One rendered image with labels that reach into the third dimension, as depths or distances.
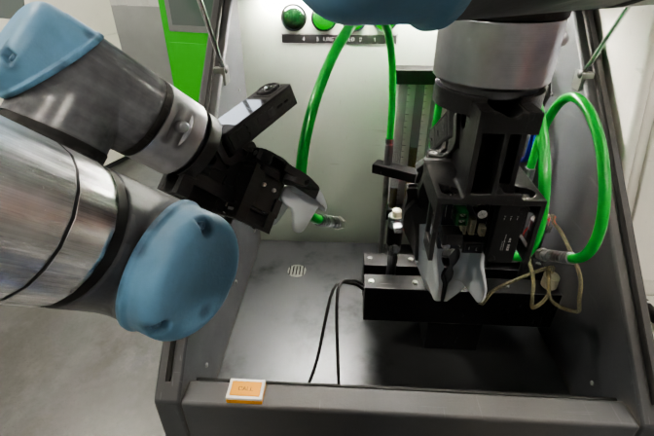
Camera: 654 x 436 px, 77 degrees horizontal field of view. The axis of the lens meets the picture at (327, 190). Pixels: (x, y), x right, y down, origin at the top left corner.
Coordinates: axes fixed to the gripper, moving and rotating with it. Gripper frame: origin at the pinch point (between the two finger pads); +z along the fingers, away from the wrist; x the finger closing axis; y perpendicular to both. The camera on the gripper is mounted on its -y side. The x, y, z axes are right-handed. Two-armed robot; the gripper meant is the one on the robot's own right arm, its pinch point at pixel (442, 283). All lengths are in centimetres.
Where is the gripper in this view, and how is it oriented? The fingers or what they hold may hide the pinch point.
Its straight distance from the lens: 42.2
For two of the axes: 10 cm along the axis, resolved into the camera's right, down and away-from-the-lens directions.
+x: 10.0, 0.3, -0.5
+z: 0.0, 8.7, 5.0
